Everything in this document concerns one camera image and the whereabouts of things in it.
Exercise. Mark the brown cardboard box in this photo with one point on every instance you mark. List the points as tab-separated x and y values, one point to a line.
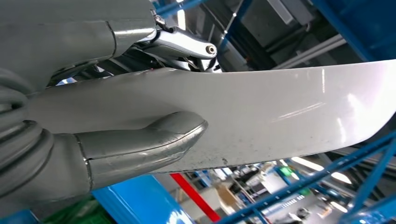
227	198

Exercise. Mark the red barrier belt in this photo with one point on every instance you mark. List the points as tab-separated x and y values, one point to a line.
195	198

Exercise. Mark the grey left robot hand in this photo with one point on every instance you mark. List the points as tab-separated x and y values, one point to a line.
62	31

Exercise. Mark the green plastic object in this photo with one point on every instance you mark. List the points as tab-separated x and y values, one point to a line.
77	215

